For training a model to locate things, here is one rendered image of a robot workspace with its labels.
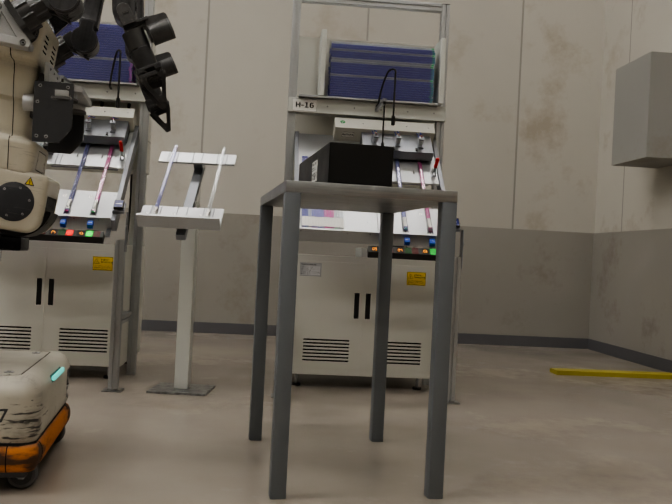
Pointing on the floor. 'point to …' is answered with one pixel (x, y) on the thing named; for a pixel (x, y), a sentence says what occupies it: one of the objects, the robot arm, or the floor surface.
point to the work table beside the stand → (300, 197)
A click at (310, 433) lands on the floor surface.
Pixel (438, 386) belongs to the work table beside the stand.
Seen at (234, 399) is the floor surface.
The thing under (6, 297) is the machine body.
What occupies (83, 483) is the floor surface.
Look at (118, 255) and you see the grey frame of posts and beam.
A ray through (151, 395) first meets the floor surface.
